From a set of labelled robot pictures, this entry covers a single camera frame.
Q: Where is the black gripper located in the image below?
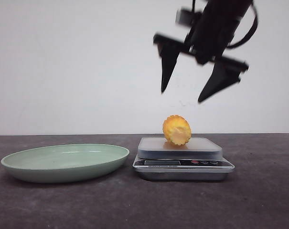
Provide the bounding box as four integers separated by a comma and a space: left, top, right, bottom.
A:
153, 0, 253, 103

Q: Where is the yellow corn cob piece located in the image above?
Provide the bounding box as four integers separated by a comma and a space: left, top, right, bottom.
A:
162, 115, 192, 146

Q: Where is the silver digital kitchen scale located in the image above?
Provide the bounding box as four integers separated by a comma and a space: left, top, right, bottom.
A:
133, 137, 235, 181

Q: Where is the green shallow plate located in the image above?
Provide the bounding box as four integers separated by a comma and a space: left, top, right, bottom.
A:
1, 144, 129, 183

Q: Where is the small wrist camera box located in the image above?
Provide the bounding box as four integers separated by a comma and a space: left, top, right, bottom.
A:
175, 9, 202, 27

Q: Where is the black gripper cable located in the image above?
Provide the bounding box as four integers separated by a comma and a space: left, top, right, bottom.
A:
226, 1, 259, 49

